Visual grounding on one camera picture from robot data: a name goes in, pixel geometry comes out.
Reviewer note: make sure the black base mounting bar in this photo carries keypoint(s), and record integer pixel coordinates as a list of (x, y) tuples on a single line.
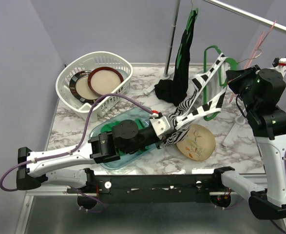
[(154, 188)]

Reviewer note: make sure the green hanger with black top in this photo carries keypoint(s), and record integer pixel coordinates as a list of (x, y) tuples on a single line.
[(183, 54)]

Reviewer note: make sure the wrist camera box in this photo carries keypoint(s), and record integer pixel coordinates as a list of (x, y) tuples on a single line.
[(161, 124), (279, 64)]

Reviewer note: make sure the black white striped tank top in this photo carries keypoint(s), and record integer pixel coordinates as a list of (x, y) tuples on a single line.
[(189, 110)]

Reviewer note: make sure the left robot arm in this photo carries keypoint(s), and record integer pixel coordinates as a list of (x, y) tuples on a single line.
[(54, 167)]

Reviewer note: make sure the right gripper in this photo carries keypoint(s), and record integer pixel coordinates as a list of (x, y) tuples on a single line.
[(234, 77)]

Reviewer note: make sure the beige bird pattern plate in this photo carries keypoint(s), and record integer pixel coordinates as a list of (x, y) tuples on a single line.
[(199, 143)]

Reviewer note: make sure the clear blue plastic tray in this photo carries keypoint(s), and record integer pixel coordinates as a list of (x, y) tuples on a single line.
[(125, 159)]

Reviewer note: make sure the metal clothes rack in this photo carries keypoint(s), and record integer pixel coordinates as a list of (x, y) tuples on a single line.
[(239, 121)]

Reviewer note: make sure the green tank top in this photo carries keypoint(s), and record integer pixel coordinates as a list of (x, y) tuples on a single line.
[(108, 127)]

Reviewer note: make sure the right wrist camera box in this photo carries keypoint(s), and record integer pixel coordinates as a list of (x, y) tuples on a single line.
[(279, 64)]

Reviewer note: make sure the red rimmed plate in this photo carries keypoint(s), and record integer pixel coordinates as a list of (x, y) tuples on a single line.
[(104, 80)]

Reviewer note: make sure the green hanger with striped top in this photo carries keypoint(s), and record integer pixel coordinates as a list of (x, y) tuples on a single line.
[(217, 73)]

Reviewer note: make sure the white plastic dish basket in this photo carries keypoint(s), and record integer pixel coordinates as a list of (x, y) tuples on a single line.
[(91, 61)]

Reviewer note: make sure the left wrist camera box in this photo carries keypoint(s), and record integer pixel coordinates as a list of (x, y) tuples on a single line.
[(161, 124)]

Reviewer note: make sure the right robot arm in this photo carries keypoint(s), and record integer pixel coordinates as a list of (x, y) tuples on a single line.
[(260, 90)]

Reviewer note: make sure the black rimmed plate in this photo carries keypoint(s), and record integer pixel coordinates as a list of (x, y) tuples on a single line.
[(80, 89)]

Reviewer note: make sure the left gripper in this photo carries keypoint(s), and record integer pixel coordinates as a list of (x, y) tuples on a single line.
[(162, 139)]

